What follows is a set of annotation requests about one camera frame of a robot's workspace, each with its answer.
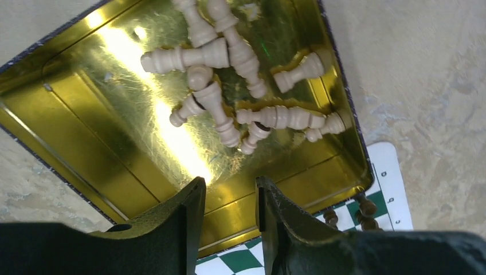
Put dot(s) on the white pawn lower right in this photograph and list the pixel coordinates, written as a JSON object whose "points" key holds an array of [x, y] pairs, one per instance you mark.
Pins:
{"points": [[333, 125]]}

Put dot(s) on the white pawn right side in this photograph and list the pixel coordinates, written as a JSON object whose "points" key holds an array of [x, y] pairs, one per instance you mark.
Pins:
{"points": [[310, 67]]}

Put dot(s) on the white pawn round head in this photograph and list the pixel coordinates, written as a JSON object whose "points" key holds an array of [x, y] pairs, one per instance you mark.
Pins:
{"points": [[198, 77]]}

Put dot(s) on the white chess piece top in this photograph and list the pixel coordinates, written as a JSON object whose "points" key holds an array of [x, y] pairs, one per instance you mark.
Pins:
{"points": [[200, 32]]}

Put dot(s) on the dark chess piece a8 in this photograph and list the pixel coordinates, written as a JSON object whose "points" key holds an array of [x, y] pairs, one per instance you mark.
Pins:
{"points": [[367, 207]]}

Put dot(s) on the dark chess piece b8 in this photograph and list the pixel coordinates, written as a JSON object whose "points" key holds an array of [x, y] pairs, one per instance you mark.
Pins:
{"points": [[367, 223]]}

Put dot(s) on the gold tin with white pieces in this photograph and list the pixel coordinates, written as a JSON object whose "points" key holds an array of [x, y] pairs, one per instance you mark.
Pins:
{"points": [[81, 101]]}

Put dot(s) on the dark chess piece a7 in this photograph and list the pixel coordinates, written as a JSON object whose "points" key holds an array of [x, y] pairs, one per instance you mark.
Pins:
{"points": [[331, 217]]}

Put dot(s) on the white pawn lower left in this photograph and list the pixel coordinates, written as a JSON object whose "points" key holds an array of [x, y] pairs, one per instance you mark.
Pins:
{"points": [[190, 107]]}

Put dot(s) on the white chess piece long lower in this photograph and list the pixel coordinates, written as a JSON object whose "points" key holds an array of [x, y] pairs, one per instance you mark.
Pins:
{"points": [[281, 117]]}

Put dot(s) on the white chess piece horizontal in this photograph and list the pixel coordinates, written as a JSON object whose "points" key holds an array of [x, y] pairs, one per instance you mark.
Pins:
{"points": [[213, 55]]}

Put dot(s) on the white chess piece long diagonal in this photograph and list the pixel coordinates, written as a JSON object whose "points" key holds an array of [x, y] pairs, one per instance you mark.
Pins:
{"points": [[241, 55]]}

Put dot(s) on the white pawn lower middle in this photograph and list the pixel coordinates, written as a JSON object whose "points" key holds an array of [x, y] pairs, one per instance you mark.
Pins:
{"points": [[256, 132]]}

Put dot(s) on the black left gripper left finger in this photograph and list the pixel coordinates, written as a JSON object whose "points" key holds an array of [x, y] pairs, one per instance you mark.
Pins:
{"points": [[162, 240]]}

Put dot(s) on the white chess piece centre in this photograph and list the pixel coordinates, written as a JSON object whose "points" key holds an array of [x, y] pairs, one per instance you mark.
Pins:
{"points": [[211, 99]]}

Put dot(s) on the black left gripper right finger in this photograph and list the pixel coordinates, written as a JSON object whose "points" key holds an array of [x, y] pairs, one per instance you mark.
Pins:
{"points": [[295, 242]]}

